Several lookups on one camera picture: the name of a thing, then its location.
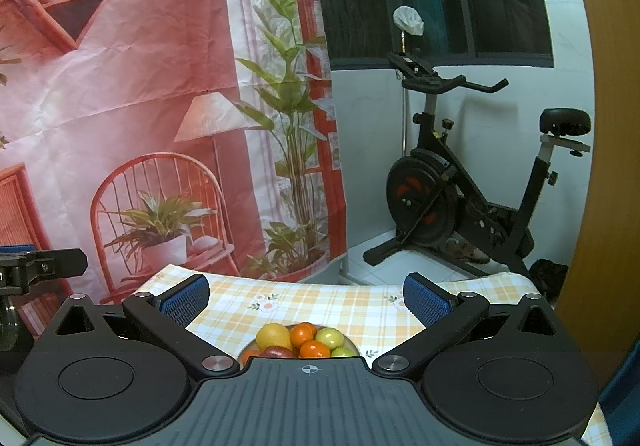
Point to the bright red apple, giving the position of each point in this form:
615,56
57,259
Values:
276,352

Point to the black exercise bike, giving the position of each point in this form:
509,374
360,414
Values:
440,206

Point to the wooden door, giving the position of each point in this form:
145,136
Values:
615,126

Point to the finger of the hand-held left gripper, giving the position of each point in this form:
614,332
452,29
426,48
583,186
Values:
55,263

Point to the black bag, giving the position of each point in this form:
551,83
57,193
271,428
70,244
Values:
549,278

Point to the white cloth cover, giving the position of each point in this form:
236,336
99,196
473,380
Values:
409,21

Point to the thin metal pole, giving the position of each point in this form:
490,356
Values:
404,116

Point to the yellow-green apple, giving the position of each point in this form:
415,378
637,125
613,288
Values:
330,337

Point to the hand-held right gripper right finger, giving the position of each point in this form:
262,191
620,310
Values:
427,300

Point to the plaid floral tablecloth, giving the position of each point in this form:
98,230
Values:
325,301

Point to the yellow lemon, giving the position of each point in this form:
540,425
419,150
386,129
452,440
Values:
272,335

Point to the printed pink wall backdrop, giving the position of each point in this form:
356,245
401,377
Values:
150,101

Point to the brown sandal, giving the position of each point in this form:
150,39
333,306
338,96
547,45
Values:
467,252

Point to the orange tangerine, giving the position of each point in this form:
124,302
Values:
303,332
315,350

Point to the dark teal cloth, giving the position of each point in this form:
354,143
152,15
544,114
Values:
622,406

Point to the beige plate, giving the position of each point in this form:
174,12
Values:
355,348

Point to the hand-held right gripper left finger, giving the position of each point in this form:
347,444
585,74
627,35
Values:
184,301

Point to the green apple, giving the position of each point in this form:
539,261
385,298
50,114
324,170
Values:
343,353

